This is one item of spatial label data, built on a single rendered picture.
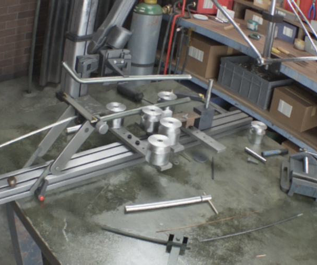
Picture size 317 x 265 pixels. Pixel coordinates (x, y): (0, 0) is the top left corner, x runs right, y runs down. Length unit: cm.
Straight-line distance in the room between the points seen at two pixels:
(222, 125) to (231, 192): 27
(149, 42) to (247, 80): 72
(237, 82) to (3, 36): 207
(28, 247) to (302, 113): 170
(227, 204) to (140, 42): 205
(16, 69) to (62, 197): 300
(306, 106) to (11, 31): 253
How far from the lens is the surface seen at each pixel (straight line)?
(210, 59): 278
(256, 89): 257
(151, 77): 112
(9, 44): 371
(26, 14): 369
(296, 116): 243
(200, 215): 90
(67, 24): 350
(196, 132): 111
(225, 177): 104
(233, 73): 267
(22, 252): 128
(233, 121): 126
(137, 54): 291
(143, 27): 285
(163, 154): 94
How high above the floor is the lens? 143
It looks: 29 degrees down
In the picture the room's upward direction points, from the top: 10 degrees clockwise
